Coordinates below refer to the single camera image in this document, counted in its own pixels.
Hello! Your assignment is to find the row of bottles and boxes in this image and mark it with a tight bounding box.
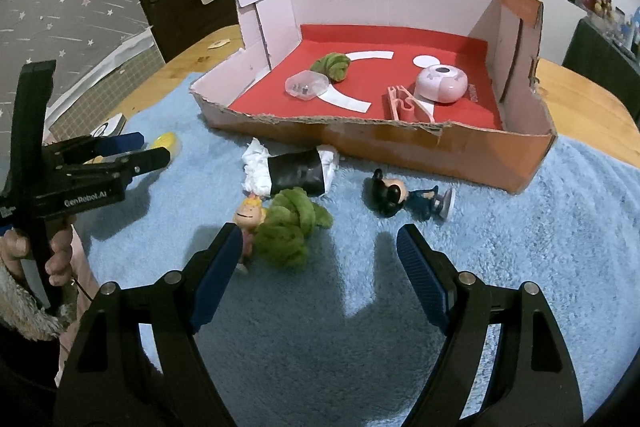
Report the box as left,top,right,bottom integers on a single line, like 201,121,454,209
612,4,640,58

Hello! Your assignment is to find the orange cardboard box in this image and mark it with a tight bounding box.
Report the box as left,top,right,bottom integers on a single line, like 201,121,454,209
189,0,558,194

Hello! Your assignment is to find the blue fluffy towel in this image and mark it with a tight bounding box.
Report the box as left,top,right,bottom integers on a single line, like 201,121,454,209
75,72,640,427

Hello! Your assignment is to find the clear plastic case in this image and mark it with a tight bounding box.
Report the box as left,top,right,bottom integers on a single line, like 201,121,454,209
285,70,329,99

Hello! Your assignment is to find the pink plastic clip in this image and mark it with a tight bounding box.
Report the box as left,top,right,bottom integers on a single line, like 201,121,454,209
386,84,446,124

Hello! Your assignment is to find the blonde girl figurine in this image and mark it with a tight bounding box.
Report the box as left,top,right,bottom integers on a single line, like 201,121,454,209
232,194,266,275

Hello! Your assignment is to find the black mouse figurine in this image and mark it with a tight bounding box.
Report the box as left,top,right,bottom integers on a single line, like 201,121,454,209
362,168,456,224

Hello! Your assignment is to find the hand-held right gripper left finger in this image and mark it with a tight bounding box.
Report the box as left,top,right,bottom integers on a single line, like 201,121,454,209
52,223,244,427

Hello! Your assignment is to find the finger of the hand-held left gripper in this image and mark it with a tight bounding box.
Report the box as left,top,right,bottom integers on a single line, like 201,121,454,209
42,132,146,165
65,147,172,188

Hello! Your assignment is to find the pink round device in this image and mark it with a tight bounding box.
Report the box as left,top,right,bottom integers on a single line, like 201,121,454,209
416,63,470,104

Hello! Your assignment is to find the black roll with white tissue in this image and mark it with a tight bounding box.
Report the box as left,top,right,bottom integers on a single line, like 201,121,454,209
241,138,341,198

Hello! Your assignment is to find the dark covered counter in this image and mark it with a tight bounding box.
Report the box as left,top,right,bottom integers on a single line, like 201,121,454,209
562,18,640,72

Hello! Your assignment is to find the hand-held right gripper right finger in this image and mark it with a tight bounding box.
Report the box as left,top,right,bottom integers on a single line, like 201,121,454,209
396,223,583,427

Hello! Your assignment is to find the white square device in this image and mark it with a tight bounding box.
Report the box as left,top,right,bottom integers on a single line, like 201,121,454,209
91,113,128,138

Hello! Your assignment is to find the person's left hand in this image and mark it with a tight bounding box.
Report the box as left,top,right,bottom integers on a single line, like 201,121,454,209
0,214,78,308

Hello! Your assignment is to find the green yarn ball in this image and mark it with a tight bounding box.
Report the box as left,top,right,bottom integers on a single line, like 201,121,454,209
252,188,334,268
310,52,353,84

